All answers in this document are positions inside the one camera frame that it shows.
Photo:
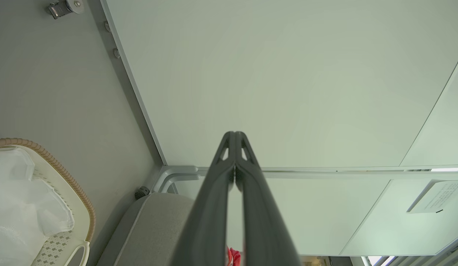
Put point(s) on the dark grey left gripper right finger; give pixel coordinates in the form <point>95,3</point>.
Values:
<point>260,218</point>

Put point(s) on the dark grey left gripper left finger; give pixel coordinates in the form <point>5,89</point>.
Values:
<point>208,214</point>

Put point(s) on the red shirt white sleeve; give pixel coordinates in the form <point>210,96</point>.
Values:
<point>233,257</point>

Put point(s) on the white basket brown woven rim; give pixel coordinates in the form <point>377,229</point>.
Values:
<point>81,207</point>

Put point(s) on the grey fabric sofa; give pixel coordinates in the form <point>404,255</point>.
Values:
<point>155,225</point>

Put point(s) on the black ribbed round knob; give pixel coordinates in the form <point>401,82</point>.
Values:
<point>142,192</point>

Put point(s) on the grey aluminium baseboard strip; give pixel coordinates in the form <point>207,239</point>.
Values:
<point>130,74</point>

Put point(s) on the white printed paper notice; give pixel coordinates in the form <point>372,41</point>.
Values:
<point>436,195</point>

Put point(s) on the white mesh cloth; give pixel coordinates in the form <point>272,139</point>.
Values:
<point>18,207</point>

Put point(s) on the small metal floor latch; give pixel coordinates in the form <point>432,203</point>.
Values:
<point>62,7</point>

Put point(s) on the grey metal tube frame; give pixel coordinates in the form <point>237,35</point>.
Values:
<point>170,175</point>

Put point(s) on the small grey round wall bumper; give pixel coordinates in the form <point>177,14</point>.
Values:
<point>116,53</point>
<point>107,26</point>

